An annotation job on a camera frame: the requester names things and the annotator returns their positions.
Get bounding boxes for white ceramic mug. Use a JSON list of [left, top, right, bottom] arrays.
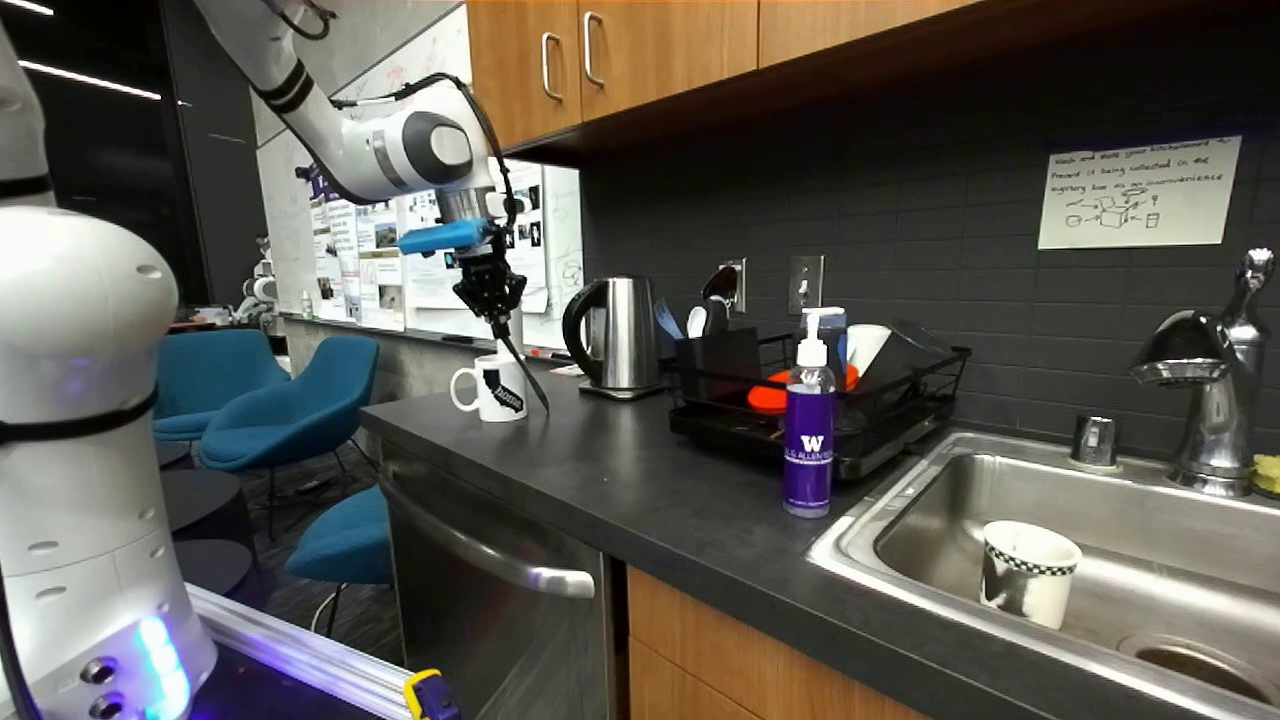
[[446, 351, 528, 422]]

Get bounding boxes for wooden lower cabinets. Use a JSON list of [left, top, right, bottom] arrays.
[[627, 569, 924, 720]]

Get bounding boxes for paper note on backsplash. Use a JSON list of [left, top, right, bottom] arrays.
[[1035, 135, 1242, 253]]

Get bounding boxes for wooden upper cabinets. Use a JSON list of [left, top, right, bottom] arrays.
[[464, 0, 977, 148]]

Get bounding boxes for orange round plate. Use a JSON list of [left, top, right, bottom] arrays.
[[749, 367, 860, 416]]

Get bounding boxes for white patterned cup in sink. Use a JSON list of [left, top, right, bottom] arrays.
[[979, 519, 1082, 628]]

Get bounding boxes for purple soap pump bottle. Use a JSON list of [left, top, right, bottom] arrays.
[[782, 308, 845, 514]]

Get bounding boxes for black utensil holder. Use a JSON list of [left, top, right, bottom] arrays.
[[682, 294, 756, 399]]

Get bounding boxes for white wall outlet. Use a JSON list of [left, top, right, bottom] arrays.
[[720, 255, 749, 317]]

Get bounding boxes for white light switch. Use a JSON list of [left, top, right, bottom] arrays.
[[788, 255, 828, 312]]

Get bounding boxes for blue upholstered chair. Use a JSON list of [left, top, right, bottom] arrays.
[[195, 335, 378, 473]]

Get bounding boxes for stainless dishwasher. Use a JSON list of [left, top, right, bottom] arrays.
[[378, 455, 619, 720]]

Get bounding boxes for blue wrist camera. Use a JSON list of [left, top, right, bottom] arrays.
[[395, 218, 487, 255]]

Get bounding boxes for stainless steel sink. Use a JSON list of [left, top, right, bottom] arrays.
[[809, 431, 1280, 720]]

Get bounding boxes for chrome sink faucet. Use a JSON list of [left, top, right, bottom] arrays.
[[1126, 249, 1275, 494]]

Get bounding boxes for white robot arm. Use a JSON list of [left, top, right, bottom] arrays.
[[0, 0, 523, 720]]

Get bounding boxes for stainless electric kettle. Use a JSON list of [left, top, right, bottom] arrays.
[[559, 274, 661, 399]]

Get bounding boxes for wooden cabinets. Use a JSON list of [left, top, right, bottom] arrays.
[[464, 0, 977, 148], [627, 569, 924, 720]]

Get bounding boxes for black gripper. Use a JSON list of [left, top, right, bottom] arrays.
[[450, 224, 523, 344]]

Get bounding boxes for black wire dish rack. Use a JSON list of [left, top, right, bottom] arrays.
[[662, 318, 973, 482]]

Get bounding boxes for research poster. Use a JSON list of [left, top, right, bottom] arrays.
[[306, 161, 552, 329]]

